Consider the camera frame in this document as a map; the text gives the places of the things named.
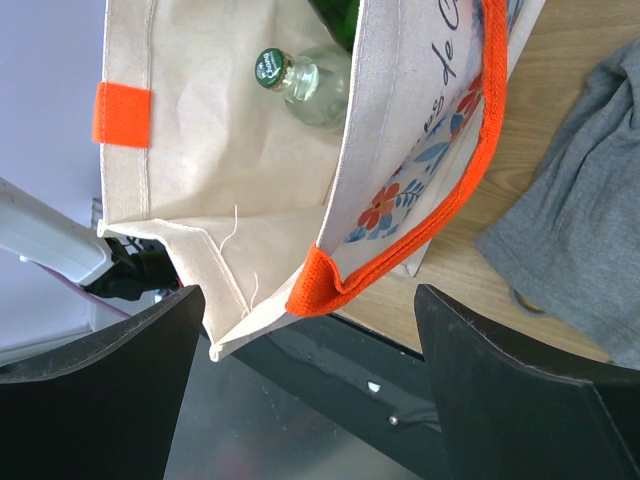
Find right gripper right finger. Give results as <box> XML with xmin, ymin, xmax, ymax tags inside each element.
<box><xmin>414</xmin><ymin>285</ymin><xmax>639</xmax><ymax>479</ymax></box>

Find beige canvas tote bag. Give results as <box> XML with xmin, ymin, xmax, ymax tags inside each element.
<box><xmin>93</xmin><ymin>1</ymin><xmax>543</xmax><ymax>361</ymax></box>

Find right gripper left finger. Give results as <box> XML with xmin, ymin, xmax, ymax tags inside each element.
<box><xmin>1</xmin><ymin>286</ymin><xmax>204</xmax><ymax>479</ymax></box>

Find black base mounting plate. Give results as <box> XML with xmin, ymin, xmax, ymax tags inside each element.
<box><xmin>190</xmin><ymin>316</ymin><xmax>451</xmax><ymax>479</ymax></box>

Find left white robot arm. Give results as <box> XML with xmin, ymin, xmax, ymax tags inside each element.
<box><xmin>1</xmin><ymin>179</ymin><xmax>178</xmax><ymax>301</ymax></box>

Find right grey shorts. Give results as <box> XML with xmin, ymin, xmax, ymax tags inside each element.
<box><xmin>476</xmin><ymin>41</ymin><xmax>639</xmax><ymax>369</ymax></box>

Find clear bottle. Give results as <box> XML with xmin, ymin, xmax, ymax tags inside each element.
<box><xmin>254</xmin><ymin>46</ymin><xmax>351</xmax><ymax>134</ymax></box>

